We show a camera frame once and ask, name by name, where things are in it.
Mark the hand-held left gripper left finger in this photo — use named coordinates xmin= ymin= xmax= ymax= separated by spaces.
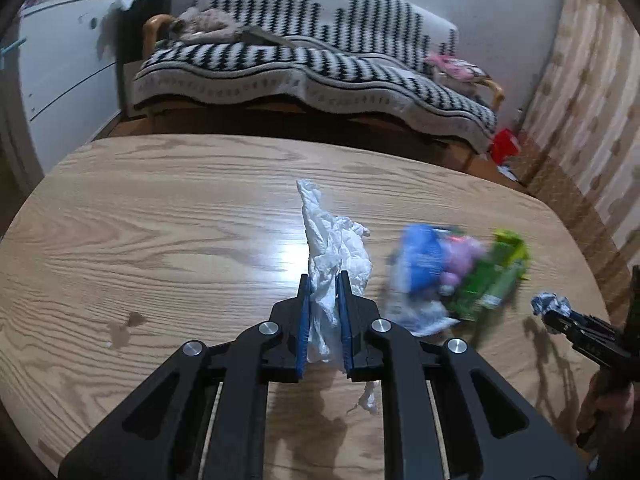
xmin=59 ymin=274 xmax=313 ymax=480

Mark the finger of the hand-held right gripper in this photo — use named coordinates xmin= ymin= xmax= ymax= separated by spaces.
xmin=566 ymin=311 xmax=622 ymax=342
xmin=543 ymin=310 xmax=627 ymax=367

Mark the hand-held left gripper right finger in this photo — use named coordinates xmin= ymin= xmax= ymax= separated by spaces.
xmin=336 ymin=270 xmax=588 ymax=480

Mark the blue white plastic bag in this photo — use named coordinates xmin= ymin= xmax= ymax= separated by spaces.
xmin=387 ymin=224 xmax=461 ymax=337

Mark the green white torn carton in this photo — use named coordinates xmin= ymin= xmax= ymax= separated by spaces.
xmin=447 ymin=229 xmax=531 ymax=323

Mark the pink purple wrapper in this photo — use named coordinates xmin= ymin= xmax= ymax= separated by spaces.
xmin=440 ymin=235 xmax=486 ymax=296

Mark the person's right hand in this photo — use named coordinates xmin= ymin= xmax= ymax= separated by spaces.
xmin=587 ymin=372 xmax=640 ymax=441

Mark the red bag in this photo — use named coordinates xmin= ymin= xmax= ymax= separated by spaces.
xmin=490 ymin=129 xmax=522 ymax=166

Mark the beige patterned curtain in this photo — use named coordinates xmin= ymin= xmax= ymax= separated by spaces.
xmin=517 ymin=0 xmax=640 ymax=281

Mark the black white striped sofa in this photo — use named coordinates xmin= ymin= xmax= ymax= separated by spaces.
xmin=124 ymin=0 xmax=498 ymax=153

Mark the pink printed cushion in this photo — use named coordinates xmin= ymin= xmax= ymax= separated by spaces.
xmin=425 ymin=55 xmax=483 ymax=81

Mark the grey book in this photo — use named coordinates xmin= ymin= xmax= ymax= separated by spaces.
xmin=242 ymin=25 xmax=296 ymax=48

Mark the beige plush toy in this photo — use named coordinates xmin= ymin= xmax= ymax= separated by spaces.
xmin=170 ymin=7 xmax=246 ymax=43

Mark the black cabinet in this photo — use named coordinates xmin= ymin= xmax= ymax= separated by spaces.
xmin=117 ymin=0 xmax=173 ymax=111

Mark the white dresser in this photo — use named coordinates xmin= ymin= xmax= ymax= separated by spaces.
xmin=15 ymin=0 xmax=126 ymax=171

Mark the wooden frame sofa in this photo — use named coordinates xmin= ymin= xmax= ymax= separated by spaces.
xmin=122 ymin=12 xmax=506 ymax=171

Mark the light blue handle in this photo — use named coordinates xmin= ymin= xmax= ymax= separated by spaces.
xmin=0 ymin=35 xmax=28 ymax=68

